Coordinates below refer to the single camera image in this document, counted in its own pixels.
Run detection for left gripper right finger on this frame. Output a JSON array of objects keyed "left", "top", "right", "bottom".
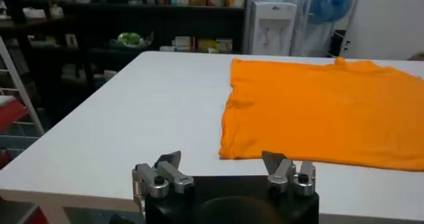
[{"left": 261, "top": 150, "right": 317, "bottom": 197}]

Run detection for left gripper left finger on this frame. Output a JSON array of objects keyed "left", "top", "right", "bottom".
[{"left": 131, "top": 150, "right": 195, "bottom": 199}]

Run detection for orange t-shirt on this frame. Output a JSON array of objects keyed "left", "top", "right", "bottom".
[{"left": 218, "top": 56, "right": 424, "bottom": 172}]

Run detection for white and red box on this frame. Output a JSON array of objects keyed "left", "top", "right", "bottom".
[{"left": 174, "top": 35, "right": 195, "bottom": 52}]

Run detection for yellow green box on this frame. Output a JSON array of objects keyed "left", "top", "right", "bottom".
[{"left": 197, "top": 38, "right": 218, "bottom": 52}]

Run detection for beige green box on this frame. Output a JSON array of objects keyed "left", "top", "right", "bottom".
[{"left": 215, "top": 38, "right": 234, "bottom": 52}]

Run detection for green plastic bag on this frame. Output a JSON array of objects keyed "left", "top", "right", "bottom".
[{"left": 116, "top": 31, "right": 154, "bottom": 49}]

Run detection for white water dispenser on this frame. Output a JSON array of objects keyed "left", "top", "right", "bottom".
[{"left": 248, "top": 0, "right": 298, "bottom": 56}]

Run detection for white jug rack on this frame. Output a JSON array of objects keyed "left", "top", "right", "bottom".
[{"left": 291, "top": 0, "right": 365, "bottom": 58}]

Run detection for black shelving unit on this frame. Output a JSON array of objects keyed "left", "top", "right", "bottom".
[{"left": 0, "top": 0, "right": 249, "bottom": 90}]

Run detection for blue water jug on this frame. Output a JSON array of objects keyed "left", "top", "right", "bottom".
[{"left": 307, "top": 0, "right": 354, "bottom": 24}]

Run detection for white wire rack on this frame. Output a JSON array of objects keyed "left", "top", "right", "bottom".
[{"left": 0, "top": 36, "right": 46, "bottom": 160}]

